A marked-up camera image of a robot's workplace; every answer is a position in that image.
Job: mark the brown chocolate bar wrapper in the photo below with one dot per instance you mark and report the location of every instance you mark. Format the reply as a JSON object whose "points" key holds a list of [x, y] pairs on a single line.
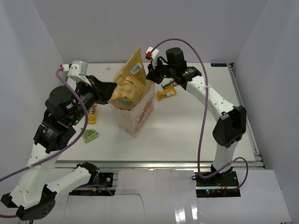
{"points": [[166, 83]]}

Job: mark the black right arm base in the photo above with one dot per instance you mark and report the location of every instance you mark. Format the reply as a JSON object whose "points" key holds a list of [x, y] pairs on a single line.
{"points": [[217, 188]]}

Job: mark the yellow M&M's candy pack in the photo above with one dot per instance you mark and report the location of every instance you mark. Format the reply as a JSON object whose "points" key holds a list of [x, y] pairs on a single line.
{"points": [[92, 114]]}

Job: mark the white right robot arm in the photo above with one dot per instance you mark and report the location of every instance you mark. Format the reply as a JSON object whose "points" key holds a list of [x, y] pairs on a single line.
{"points": [[230, 119]]}

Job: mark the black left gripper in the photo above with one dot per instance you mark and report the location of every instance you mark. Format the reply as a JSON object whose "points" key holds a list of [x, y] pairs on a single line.
{"points": [[104, 90]]}

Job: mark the yellow snack bar wrapper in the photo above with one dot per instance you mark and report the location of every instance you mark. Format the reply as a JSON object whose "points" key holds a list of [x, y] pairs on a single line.
{"points": [[166, 93]]}

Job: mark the beige paper gift bag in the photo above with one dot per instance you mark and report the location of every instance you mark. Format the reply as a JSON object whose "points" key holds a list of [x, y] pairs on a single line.
{"points": [[134, 120]]}

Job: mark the small green candy packet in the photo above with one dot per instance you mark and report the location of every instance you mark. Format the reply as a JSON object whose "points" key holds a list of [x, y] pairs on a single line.
{"points": [[90, 135]]}

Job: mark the large tan chip bag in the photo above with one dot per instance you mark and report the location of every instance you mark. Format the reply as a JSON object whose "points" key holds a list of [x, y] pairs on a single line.
{"points": [[131, 82]]}

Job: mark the right blue table label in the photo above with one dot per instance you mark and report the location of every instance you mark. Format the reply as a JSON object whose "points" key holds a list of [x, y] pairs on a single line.
{"points": [[218, 64]]}

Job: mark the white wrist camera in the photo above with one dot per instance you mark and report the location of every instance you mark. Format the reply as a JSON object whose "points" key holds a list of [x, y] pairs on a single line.
{"points": [[152, 55], [77, 71]]}

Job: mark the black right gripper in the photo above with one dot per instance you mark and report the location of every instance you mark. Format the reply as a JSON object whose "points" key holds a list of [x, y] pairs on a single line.
{"points": [[153, 75]]}

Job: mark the aluminium table front rail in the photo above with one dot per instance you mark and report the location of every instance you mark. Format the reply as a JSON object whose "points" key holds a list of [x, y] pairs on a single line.
{"points": [[136, 164]]}

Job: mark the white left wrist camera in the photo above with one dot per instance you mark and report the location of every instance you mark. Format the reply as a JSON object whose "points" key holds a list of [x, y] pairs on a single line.
{"points": [[77, 71]]}

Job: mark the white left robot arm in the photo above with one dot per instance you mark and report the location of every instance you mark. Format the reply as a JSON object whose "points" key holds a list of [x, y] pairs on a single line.
{"points": [[33, 197]]}

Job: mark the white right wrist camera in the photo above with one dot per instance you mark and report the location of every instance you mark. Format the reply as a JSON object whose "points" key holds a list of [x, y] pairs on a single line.
{"points": [[152, 55]]}

